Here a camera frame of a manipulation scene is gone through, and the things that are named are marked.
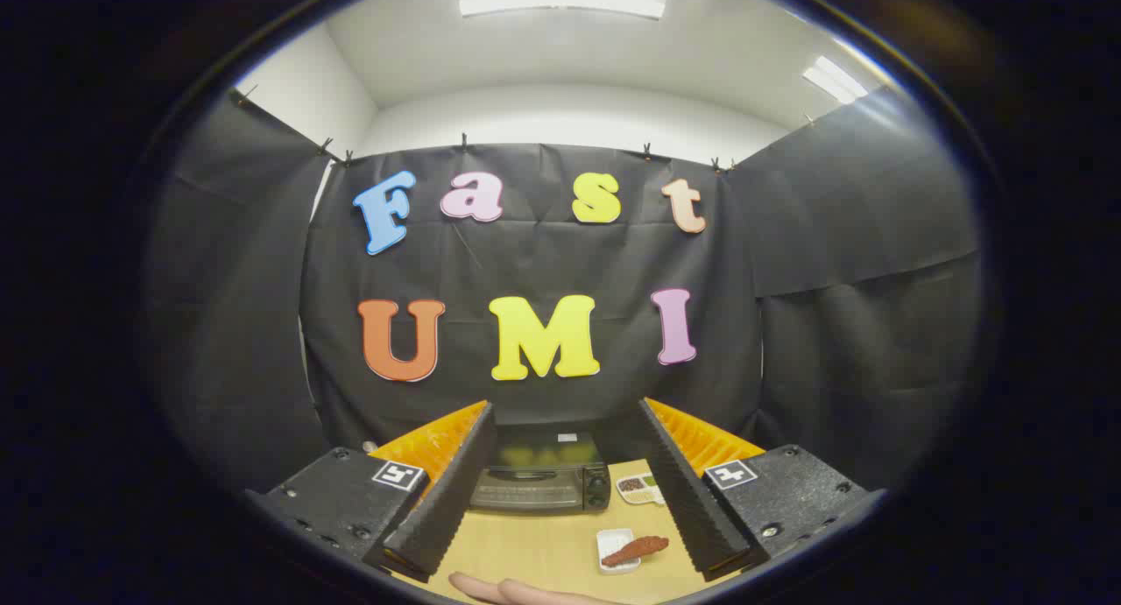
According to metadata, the reddish-brown meat strip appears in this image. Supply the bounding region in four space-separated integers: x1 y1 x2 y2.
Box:
601 536 670 568

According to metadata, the white divided bean dish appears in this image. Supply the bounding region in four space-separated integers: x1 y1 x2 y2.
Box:
616 472 668 506

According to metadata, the black toaster oven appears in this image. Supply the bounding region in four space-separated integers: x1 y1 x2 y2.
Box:
469 426 612 514

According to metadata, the white ribbed food tray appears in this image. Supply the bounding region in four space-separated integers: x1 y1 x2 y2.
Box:
596 528 642 574

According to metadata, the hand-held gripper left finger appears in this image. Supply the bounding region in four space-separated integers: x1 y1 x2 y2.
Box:
248 400 497 584

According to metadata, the small ceiling light panel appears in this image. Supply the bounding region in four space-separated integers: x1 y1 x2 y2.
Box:
803 56 868 105

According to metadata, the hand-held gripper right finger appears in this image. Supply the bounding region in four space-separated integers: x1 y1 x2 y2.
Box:
638 397 885 581

